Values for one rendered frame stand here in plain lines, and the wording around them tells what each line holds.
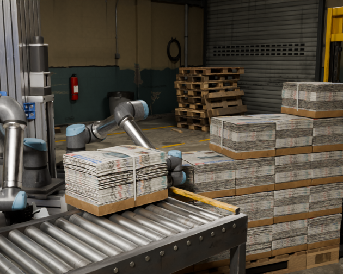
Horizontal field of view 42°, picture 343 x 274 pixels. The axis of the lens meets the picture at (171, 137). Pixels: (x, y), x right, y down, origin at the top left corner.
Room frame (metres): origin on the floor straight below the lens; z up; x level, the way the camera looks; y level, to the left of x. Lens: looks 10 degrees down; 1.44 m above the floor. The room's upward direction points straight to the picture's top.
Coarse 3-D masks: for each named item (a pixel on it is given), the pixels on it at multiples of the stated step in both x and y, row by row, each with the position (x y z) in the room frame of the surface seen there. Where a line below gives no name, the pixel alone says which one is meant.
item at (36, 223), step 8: (168, 192) 2.15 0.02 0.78; (48, 216) 1.76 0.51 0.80; (56, 216) 1.76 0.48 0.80; (64, 216) 1.76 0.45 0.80; (16, 224) 1.67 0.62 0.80; (24, 224) 1.67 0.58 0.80; (32, 224) 1.67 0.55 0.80; (40, 224) 1.69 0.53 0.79; (0, 232) 1.59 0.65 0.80; (8, 232) 1.60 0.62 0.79
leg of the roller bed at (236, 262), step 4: (244, 244) 1.77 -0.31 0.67; (232, 248) 1.77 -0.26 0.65; (236, 248) 1.75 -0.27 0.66; (240, 248) 1.75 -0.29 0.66; (244, 248) 1.77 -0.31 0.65; (232, 252) 1.77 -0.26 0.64; (236, 252) 1.75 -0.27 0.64; (240, 252) 1.75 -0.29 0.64; (244, 252) 1.77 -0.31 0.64; (232, 256) 1.77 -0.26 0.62; (236, 256) 1.75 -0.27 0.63; (240, 256) 1.75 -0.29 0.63; (244, 256) 1.77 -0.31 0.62; (232, 260) 1.77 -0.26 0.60; (236, 260) 1.75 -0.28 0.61; (240, 260) 1.75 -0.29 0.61; (244, 260) 1.77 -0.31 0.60; (232, 264) 1.77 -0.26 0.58; (236, 264) 1.75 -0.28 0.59; (240, 264) 1.75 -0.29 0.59; (244, 264) 1.77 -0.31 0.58; (232, 268) 1.77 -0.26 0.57; (236, 268) 1.75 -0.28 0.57; (240, 268) 1.75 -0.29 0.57; (244, 268) 1.77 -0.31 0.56; (232, 272) 1.77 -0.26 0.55; (236, 272) 1.75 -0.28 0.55; (240, 272) 1.75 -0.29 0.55; (244, 272) 1.77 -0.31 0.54
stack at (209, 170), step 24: (192, 168) 2.56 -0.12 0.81; (216, 168) 2.62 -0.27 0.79; (240, 168) 2.69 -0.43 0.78; (264, 168) 2.76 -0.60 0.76; (288, 168) 2.83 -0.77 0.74; (264, 192) 2.75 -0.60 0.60; (288, 192) 2.83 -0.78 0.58; (264, 216) 2.76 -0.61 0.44; (264, 240) 2.75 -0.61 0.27; (288, 240) 2.83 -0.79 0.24; (264, 264) 2.76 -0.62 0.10; (288, 264) 2.84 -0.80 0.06
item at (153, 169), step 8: (128, 152) 1.97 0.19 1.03; (136, 152) 1.96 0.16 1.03; (144, 152) 1.95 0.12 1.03; (152, 152) 1.95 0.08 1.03; (160, 152) 1.95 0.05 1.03; (144, 160) 1.89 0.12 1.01; (152, 160) 1.93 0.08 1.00; (160, 160) 1.95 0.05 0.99; (144, 168) 1.89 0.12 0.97; (152, 168) 1.92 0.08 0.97; (160, 168) 1.95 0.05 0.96; (144, 176) 1.89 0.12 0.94; (152, 176) 1.92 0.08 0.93; (160, 176) 1.95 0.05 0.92; (144, 184) 1.89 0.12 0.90; (152, 184) 1.92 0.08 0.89; (160, 184) 1.95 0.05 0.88; (144, 192) 1.89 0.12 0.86; (152, 192) 1.92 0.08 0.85
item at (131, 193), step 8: (104, 152) 2.00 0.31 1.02; (112, 152) 1.99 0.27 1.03; (120, 152) 1.97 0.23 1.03; (128, 160) 1.84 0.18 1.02; (136, 160) 1.86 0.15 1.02; (128, 168) 1.84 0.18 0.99; (136, 168) 1.86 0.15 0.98; (128, 176) 1.84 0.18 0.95; (136, 176) 1.86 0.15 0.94; (128, 184) 1.84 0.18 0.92; (136, 184) 1.87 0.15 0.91; (128, 192) 1.84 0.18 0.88; (136, 192) 1.86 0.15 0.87
